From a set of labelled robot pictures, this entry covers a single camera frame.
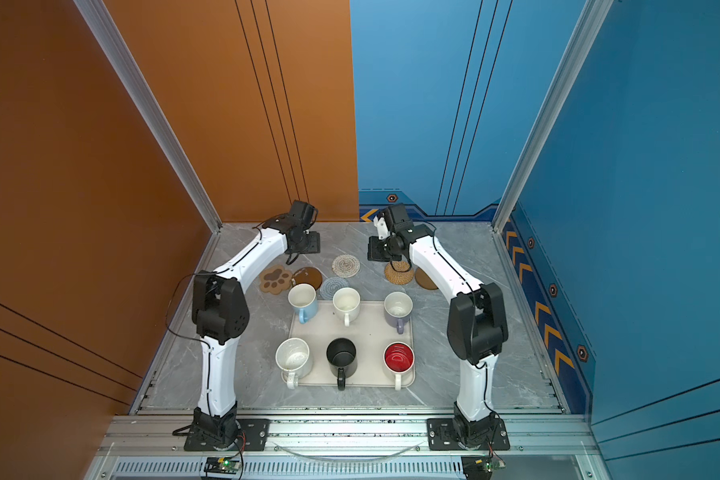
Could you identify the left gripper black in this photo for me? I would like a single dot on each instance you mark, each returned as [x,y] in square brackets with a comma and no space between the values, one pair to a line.
[315,243]

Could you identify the right green circuit board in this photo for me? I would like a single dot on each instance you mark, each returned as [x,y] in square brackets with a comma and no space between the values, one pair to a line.
[481,467]

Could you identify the left green circuit board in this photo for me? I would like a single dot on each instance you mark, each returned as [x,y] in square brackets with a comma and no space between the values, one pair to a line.
[225,467]

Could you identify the glossy brown round coaster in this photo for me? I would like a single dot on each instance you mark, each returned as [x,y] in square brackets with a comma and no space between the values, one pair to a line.
[308,275]

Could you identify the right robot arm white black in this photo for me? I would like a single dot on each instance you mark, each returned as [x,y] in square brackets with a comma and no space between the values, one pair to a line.
[477,325]

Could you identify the white woven rope coaster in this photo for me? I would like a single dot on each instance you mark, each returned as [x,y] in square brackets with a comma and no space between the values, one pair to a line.
[346,266]

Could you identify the green circuit board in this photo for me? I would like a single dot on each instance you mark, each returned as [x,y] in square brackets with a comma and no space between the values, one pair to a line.
[225,467]
[481,467]

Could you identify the cork paw print coaster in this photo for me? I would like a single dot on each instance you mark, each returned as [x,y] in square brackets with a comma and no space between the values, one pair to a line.
[275,280]

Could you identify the white mug back centre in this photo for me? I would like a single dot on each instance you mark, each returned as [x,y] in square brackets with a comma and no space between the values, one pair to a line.
[347,302]

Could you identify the lavender mug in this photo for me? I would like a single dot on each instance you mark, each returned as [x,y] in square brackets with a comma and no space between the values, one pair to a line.
[398,307]

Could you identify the black mug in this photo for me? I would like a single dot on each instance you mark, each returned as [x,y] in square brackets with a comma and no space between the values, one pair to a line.
[341,355]

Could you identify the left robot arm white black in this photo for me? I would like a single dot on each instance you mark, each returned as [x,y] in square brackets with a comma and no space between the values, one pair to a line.
[221,314]

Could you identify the cream serving tray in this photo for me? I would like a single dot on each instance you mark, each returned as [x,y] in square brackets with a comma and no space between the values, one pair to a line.
[370,333]

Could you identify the red inside white mug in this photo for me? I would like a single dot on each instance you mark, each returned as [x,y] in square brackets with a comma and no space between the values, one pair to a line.
[399,364]

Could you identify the tan rattan woven coaster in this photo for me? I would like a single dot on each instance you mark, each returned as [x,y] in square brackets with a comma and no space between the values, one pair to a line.
[399,272]

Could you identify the blue grey woven coaster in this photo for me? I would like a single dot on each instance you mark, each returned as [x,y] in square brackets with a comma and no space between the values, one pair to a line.
[330,286]

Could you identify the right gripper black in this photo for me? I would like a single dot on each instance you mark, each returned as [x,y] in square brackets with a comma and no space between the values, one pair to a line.
[373,253]

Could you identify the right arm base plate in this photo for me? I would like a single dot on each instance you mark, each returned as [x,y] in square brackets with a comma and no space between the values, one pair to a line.
[442,436]

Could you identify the white mug front left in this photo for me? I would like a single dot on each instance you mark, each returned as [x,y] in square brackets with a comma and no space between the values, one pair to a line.
[294,359]

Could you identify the light blue mug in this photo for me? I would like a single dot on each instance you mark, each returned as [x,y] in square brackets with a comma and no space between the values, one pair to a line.
[303,300]

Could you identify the plain brown cork coaster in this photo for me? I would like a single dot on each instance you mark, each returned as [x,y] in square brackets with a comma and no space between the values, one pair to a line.
[424,281]

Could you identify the aluminium front rail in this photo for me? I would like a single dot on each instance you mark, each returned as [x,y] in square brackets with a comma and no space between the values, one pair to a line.
[351,433]

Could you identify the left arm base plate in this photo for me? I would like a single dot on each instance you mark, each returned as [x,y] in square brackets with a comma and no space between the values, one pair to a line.
[250,435]

